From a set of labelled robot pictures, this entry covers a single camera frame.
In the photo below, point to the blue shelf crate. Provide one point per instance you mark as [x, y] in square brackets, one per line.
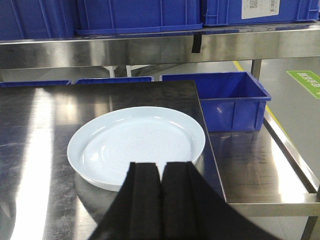
[38, 19]
[107, 17]

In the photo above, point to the blue left shelf crate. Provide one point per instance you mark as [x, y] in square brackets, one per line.
[38, 19]

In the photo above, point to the light blue round plate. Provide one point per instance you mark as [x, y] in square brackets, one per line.
[102, 149]

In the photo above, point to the low blue bin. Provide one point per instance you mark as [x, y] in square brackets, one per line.
[34, 83]
[113, 80]

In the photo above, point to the blue crate with white label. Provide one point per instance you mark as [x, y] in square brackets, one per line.
[251, 12]

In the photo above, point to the small blue open bin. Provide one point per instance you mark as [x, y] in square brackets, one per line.
[230, 101]

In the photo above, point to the blue middle shelf crate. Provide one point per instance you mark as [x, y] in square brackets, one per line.
[107, 17]

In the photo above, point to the black tape strip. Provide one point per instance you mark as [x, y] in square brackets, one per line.
[197, 43]

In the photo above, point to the steel rack leg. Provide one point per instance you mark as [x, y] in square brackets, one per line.
[256, 65]

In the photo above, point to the low blue bin middle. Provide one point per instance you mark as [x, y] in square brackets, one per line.
[113, 80]

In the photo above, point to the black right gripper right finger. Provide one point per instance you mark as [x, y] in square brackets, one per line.
[192, 210]

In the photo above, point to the low blue bin left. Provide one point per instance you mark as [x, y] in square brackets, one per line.
[34, 83]

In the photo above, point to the stainless steel rack beam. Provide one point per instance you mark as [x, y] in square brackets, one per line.
[248, 42]

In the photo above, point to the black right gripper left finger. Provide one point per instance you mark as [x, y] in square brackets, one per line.
[135, 213]

